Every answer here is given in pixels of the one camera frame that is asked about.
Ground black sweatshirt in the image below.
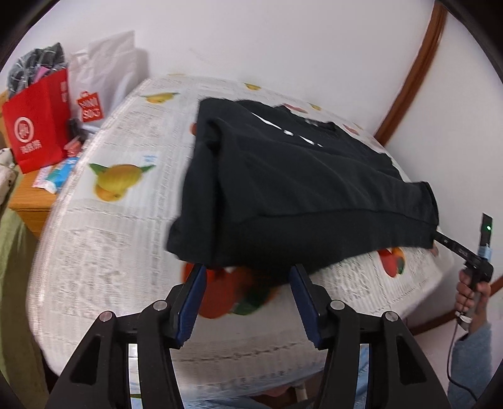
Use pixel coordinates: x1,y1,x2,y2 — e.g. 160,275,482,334
167,98,440,282

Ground blue white packet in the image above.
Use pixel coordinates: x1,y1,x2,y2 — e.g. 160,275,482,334
33,155,81,194

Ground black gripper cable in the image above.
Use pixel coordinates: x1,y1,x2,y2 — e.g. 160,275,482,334
447,312,478,402

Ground small black item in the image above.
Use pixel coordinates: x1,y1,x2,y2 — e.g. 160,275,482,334
68,117,93,139

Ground person's right forearm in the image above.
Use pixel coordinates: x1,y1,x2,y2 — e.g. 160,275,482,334
447,322,495,409

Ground pink packet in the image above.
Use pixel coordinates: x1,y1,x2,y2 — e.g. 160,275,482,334
63,137,87,157

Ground brown wooden baseboard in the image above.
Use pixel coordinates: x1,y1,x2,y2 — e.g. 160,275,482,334
406,275,503,336

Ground plaid cloth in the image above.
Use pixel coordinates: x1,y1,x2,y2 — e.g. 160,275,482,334
7,42,67,101

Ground brown wooden door trim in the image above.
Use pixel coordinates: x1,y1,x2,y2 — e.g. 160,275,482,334
373,4,449,145

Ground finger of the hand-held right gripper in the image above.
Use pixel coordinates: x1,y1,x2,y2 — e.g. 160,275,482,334
431,230,478,262

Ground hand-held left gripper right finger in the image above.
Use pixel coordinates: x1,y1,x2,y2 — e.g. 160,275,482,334
289,263,450,409

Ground white dotted cloth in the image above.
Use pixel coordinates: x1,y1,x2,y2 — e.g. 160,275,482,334
0,147,20,205

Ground person's blue trousers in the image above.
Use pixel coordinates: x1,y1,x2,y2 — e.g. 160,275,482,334
128,342,372,409

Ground fruit print tablecloth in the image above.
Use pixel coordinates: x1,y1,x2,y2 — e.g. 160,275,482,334
25,73,456,402

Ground white plastic bag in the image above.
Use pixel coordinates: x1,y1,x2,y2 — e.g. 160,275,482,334
68,31,150,130

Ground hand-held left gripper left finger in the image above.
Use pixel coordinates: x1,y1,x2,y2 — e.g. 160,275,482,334
47,264,208,409

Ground person's right hand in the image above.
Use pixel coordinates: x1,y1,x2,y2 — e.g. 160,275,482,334
456,269,493,333

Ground wooden bedside cabinet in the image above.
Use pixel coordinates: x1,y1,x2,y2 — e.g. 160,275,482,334
8,155,79,238

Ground red paper bag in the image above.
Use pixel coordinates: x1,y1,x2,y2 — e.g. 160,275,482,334
2,68,72,174

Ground green cloth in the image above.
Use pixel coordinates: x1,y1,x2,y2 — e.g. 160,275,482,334
0,202,50,398

